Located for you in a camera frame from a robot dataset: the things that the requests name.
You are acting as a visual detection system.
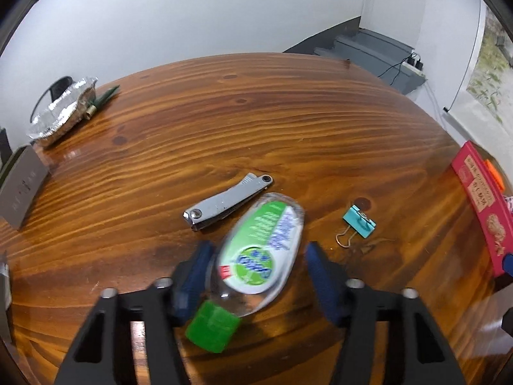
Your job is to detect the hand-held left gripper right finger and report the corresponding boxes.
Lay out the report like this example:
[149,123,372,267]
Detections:
[304,241,467,385]

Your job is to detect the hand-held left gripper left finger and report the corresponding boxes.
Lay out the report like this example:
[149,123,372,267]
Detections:
[54,240,217,385]

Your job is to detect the pink shallow box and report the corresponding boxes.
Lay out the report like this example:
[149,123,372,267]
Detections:
[451,140,513,279]

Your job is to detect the clear sanitizer bottle green cap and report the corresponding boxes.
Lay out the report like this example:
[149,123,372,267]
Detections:
[184,192,306,354]

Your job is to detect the large orange embossed cube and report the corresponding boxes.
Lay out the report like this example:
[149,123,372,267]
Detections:
[484,159,505,191]

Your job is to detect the teal binder clip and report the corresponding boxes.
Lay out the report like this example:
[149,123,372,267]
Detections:
[336,205,378,248]

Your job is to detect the silver nail clipper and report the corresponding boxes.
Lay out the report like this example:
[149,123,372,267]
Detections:
[183,172,275,231]

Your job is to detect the grey flat object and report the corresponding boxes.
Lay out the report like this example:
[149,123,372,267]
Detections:
[0,251,12,343]

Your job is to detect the grey box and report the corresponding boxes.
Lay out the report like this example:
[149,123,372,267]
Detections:
[0,144,51,229]

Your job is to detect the green pen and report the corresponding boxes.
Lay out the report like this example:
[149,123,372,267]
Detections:
[82,84,121,122]

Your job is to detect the foil tray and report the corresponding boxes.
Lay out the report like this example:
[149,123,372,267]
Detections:
[26,76,99,147]

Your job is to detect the white power strip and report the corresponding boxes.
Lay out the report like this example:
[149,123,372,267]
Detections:
[403,52,426,75]

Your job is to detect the black office chair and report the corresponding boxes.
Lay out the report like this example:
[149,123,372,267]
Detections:
[0,127,12,167]
[30,75,75,123]

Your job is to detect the grey stairs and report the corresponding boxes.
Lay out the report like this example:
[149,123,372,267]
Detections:
[282,16,427,95]

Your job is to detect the landscape wall scroll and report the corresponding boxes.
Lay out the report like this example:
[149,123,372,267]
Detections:
[443,2,513,161]

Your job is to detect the black cable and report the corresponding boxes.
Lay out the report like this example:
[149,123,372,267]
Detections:
[374,50,415,85]

